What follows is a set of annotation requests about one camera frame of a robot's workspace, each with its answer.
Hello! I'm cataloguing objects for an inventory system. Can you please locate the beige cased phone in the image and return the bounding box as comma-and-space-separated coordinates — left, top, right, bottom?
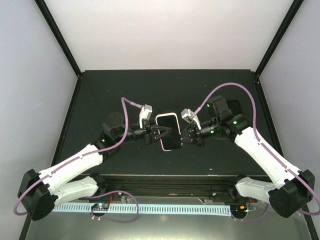
155, 112, 182, 152

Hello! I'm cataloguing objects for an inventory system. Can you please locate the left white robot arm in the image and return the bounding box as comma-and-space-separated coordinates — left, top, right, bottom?
13, 110, 180, 221

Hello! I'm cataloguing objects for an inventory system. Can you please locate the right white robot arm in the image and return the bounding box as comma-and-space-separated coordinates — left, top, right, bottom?
181, 95, 315, 218

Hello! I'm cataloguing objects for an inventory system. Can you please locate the small electronics board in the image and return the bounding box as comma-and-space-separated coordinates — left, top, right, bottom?
91, 203, 110, 211

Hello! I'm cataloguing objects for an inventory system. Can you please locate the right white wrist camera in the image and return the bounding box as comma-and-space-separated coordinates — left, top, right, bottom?
181, 108, 202, 130

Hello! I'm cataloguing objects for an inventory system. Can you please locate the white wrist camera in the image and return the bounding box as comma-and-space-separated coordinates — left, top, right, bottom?
139, 104, 153, 129
181, 108, 202, 130

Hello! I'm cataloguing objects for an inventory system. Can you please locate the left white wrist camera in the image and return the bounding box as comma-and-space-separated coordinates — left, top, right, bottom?
139, 104, 153, 129

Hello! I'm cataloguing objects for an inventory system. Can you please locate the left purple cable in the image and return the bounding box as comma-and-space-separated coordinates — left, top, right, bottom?
12, 96, 146, 216

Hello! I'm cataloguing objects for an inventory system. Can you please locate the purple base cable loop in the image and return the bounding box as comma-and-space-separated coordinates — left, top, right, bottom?
87, 190, 140, 223

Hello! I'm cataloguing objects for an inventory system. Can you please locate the light blue slotted cable duct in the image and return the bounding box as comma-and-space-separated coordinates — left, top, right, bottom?
53, 202, 232, 217

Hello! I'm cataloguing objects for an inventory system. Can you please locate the left black frame post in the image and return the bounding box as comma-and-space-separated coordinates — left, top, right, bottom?
34, 0, 82, 77

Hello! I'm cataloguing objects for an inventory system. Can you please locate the black frame post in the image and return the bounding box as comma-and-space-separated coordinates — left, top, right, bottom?
255, 0, 304, 77
34, 0, 82, 77

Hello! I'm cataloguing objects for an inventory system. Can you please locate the right black frame post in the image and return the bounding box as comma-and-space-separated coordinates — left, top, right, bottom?
255, 0, 304, 77

